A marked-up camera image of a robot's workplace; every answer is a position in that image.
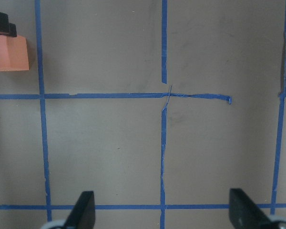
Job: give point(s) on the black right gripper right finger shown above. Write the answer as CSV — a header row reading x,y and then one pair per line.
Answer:
x,y
245,214

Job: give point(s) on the brown paper mat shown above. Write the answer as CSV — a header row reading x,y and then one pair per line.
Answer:
x,y
159,107

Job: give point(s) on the orange foam block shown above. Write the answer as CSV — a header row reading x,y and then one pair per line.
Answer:
x,y
13,54

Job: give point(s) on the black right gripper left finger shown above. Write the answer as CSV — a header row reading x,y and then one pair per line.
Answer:
x,y
82,216

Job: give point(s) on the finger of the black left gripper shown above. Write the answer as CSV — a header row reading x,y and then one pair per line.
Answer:
x,y
7,28

